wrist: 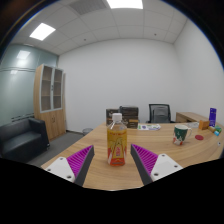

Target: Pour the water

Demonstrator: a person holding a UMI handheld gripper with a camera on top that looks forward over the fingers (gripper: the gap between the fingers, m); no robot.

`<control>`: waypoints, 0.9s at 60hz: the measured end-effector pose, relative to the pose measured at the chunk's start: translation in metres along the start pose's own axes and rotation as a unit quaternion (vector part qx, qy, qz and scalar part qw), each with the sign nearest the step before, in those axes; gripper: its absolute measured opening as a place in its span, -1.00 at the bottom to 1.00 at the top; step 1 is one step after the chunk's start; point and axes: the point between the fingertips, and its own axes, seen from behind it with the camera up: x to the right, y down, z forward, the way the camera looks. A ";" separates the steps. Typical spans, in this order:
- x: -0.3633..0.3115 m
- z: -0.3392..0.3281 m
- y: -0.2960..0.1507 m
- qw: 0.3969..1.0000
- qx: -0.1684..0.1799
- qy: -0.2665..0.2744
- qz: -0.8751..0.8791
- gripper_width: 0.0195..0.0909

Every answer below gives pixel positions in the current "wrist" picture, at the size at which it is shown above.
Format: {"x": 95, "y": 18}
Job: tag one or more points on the orange cardboard box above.
{"x": 204, "y": 125}

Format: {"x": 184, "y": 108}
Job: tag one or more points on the small light-blue packet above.
{"x": 216, "y": 133}

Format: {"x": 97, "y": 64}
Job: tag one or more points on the wooden glass-door cabinet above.
{"x": 55, "y": 121}

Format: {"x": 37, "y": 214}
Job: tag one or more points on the grey waste bin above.
{"x": 87, "y": 131}

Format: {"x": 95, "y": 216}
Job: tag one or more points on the dark brown box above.
{"x": 110, "y": 115}

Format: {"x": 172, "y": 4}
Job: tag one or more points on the ceiling air vent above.
{"x": 88, "y": 6}

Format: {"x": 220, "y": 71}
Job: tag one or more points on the orange-labelled drink bottle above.
{"x": 117, "y": 146}

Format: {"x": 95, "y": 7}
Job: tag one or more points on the black leather sofa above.
{"x": 21, "y": 140}

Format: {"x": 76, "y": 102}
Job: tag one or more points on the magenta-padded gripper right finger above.
{"x": 153, "y": 165}

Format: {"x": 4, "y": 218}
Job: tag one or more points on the green and white mug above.
{"x": 180, "y": 135}

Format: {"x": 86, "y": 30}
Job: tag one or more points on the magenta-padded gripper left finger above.
{"x": 71, "y": 166}

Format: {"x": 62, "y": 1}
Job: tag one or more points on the square ceiling light panel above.
{"x": 42, "y": 31}
{"x": 125, "y": 4}

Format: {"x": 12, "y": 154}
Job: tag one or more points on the white printed leaflet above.
{"x": 149, "y": 127}

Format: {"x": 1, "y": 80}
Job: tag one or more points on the round grey desk grommet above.
{"x": 219, "y": 143}

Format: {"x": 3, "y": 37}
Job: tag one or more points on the black mesh office chair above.
{"x": 160, "y": 113}

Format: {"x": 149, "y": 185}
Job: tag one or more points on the small tan box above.
{"x": 211, "y": 128}

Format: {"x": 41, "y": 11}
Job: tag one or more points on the wooden side desk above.
{"x": 188, "y": 116}

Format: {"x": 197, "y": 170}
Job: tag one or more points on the purple upright box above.
{"x": 212, "y": 116}

